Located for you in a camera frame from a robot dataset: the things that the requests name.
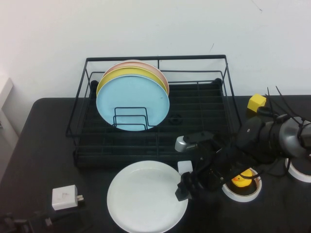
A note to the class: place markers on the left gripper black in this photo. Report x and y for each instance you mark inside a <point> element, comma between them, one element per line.
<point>19,225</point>

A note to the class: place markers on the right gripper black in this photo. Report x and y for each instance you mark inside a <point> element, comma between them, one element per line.
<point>216,167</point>

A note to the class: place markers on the white plate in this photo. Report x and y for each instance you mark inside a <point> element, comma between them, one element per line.
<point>145,196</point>

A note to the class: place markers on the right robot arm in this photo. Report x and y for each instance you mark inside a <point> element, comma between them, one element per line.
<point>269,136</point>

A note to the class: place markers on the light blue plate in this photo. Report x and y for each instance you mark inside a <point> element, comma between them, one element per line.
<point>131,97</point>

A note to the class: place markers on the yellow plate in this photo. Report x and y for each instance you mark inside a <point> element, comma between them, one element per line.
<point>131,71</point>

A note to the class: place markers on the pink plate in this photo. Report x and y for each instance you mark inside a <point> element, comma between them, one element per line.
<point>145,65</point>

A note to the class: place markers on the white foam cube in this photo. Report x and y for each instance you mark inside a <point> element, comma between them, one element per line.
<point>184,167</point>

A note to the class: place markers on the white plug charger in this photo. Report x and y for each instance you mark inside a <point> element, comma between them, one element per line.
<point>63,197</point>

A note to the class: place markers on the yellow rubber duck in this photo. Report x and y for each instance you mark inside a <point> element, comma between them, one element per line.
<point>241,180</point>

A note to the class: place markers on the white double-sided tape roll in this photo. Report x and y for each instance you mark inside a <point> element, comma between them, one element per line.
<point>243,197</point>
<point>301,177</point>

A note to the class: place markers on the yellow foam cube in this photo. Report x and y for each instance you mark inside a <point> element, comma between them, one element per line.
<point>255,103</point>

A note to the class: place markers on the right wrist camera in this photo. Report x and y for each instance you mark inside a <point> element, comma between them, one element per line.
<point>184,143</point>

